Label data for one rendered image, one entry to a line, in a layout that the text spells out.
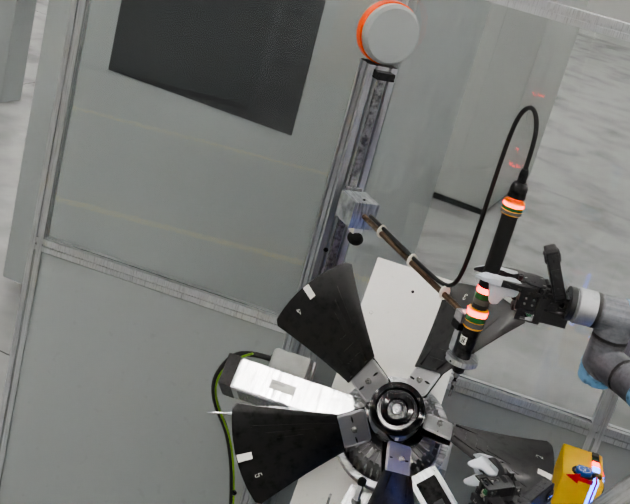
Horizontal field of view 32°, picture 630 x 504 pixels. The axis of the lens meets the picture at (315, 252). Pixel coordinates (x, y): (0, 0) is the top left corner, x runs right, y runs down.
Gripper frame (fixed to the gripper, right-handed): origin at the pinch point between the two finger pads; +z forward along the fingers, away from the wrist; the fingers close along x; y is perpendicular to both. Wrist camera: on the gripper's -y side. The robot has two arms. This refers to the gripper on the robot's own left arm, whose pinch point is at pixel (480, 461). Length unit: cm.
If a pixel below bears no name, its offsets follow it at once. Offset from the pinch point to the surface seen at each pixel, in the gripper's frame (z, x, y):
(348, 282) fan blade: 37.1, -24.2, 17.9
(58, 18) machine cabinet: 314, -17, 28
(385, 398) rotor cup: 15.7, -7.1, 15.9
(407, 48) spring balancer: 80, -67, -10
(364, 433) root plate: 18.4, 3.1, 17.7
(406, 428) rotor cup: 9.7, -3.3, 13.2
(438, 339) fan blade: 26.1, -14.6, -1.2
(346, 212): 72, -26, 3
